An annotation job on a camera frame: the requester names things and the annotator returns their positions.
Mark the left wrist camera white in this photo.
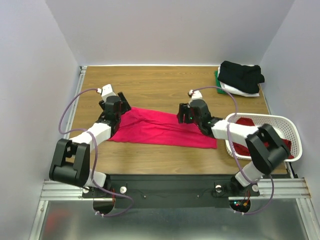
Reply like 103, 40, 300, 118
96, 84, 116, 102

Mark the white plastic laundry basket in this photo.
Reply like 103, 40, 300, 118
226, 112, 303, 162

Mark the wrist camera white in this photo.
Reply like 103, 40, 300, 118
96, 84, 116, 102
188, 89, 203, 103

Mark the aluminium rail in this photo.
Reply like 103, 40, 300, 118
40, 178, 311, 201
51, 65, 88, 181

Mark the front aluminium rail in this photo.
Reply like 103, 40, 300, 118
40, 178, 311, 201

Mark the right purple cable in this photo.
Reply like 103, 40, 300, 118
191, 86, 275, 216

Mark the folded black t shirt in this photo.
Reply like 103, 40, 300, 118
218, 60, 265, 94

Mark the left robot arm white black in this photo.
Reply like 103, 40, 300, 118
49, 92, 131, 189

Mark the folded white t shirt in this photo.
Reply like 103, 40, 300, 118
216, 66, 260, 98

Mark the left aluminium rail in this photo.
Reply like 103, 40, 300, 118
51, 65, 88, 181

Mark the purple cable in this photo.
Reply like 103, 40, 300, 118
57, 88, 135, 218
191, 86, 275, 216

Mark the folded green t shirt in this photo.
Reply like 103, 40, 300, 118
214, 70, 227, 95

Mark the pink t shirt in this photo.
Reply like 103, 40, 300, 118
109, 107, 218, 149

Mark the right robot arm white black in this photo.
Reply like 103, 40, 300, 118
177, 99, 291, 193

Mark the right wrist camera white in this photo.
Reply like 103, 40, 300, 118
188, 89, 203, 103

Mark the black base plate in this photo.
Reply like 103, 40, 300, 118
82, 174, 260, 209

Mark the dark red t shirt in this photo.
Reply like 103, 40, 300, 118
232, 117, 292, 157

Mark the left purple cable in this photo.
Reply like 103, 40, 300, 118
57, 88, 135, 218

